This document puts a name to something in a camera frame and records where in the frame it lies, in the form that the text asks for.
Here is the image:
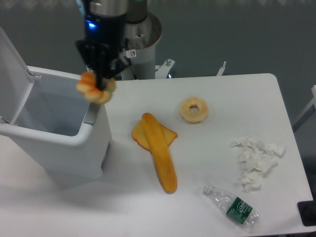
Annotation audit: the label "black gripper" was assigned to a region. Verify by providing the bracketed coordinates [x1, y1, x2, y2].
[76, 13, 130, 89]

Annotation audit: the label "orange flower-shaped bread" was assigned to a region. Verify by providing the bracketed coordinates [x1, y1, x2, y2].
[76, 72, 116, 105]

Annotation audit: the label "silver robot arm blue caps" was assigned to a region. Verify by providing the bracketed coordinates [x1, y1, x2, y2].
[76, 0, 148, 90]

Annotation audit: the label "white trash can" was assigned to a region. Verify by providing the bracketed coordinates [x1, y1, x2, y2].
[0, 31, 112, 179]

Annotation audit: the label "orange toast slice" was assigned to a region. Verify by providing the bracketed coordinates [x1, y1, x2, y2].
[131, 121, 178, 152]

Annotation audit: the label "long orange baguette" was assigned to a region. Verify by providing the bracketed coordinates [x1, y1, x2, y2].
[142, 113, 178, 194]

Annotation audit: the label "crumpled white tissue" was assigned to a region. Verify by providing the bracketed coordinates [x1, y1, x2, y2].
[230, 136, 286, 193]

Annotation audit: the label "clear plastic bottle green label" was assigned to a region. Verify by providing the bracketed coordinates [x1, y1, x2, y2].
[203, 184, 259, 229]

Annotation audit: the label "black device at table edge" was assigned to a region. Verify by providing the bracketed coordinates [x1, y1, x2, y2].
[297, 200, 316, 227]

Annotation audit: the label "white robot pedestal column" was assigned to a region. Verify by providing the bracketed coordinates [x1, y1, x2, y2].
[120, 12, 162, 80]

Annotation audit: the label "white metal table frame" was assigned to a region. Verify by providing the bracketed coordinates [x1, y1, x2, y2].
[85, 58, 228, 80]

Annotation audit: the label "pale ring donut bread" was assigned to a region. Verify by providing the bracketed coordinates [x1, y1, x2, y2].
[179, 97, 209, 123]

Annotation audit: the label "white frame part right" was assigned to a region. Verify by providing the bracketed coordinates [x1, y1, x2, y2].
[292, 85, 316, 133]

